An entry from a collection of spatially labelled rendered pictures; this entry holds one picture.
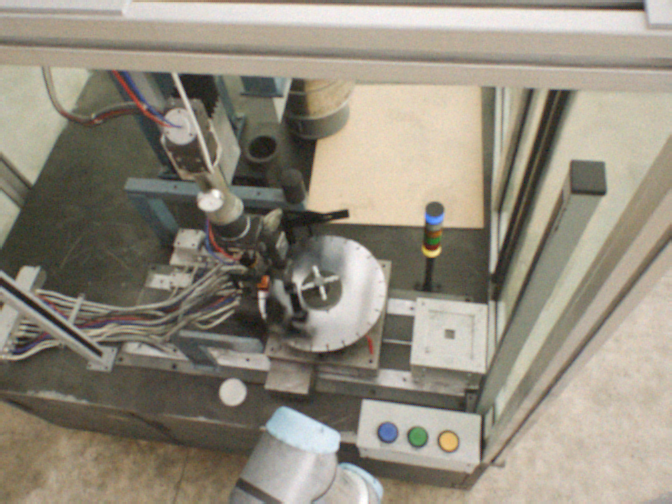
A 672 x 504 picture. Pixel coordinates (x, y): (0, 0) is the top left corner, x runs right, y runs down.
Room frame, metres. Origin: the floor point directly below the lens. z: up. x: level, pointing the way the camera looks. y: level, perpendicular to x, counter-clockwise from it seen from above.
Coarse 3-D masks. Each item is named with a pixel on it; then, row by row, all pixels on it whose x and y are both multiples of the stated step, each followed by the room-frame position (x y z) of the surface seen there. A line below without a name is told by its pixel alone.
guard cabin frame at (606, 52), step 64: (0, 0) 0.37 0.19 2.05; (64, 0) 0.35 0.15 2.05; (128, 0) 0.34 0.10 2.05; (192, 0) 0.34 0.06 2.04; (256, 0) 0.33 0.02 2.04; (320, 0) 0.32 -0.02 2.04; (384, 0) 0.30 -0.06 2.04; (448, 0) 0.29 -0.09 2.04; (512, 0) 0.28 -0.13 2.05; (576, 0) 0.27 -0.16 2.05; (640, 0) 0.26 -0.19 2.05; (64, 64) 0.35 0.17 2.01; (128, 64) 0.33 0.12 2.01; (192, 64) 0.32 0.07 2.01; (256, 64) 0.30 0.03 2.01; (320, 64) 0.29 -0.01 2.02; (384, 64) 0.28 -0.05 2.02; (448, 64) 0.26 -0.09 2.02; (512, 64) 0.25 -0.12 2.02; (576, 64) 0.24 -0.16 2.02; (640, 64) 0.23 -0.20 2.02; (512, 128) 0.90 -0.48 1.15; (640, 192) 0.24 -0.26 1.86; (512, 256) 0.60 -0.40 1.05; (640, 256) 0.21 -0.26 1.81; (576, 320) 0.21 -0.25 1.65; (512, 448) 0.20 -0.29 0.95
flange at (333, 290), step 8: (320, 272) 0.71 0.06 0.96; (328, 272) 0.70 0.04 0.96; (304, 280) 0.69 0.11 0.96; (312, 280) 0.69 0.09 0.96; (336, 280) 0.68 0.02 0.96; (312, 288) 0.66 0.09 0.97; (328, 288) 0.65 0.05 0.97; (336, 288) 0.65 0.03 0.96; (304, 296) 0.65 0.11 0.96; (312, 296) 0.64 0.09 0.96; (320, 296) 0.64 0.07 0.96; (328, 296) 0.63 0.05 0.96; (336, 296) 0.63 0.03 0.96; (312, 304) 0.62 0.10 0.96; (320, 304) 0.62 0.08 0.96; (328, 304) 0.61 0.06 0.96
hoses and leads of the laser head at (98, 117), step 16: (48, 80) 0.90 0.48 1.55; (128, 80) 0.65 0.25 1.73; (176, 80) 0.67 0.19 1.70; (64, 112) 0.84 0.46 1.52; (112, 112) 0.78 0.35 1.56; (144, 112) 0.65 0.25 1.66; (160, 112) 0.76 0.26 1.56; (192, 112) 0.67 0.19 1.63; (208, 160) 0.66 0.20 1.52; (208, 224) 0.70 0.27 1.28; (240, 256) 0.66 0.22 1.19
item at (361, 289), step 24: (312, 240) 0.82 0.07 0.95; (336, 240) 0.80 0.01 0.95; (312, 264) 0.74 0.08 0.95; (336, 264) 0.73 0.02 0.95; (360, 264) 0.71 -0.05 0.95; (264, 288) 0.70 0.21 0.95; (360, 288) 0.64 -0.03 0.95; (384, 288) 0.63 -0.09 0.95; (288, 312) 0.62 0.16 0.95; (312, 312) 0.60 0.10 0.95; (336, 312) 0.59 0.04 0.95; (360, 312) 0.58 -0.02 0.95; (288, 336) 0.55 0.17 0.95; (312, 336) 0.54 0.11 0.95; (336, 336) 0.53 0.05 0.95; (360, 336) 0.52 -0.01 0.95
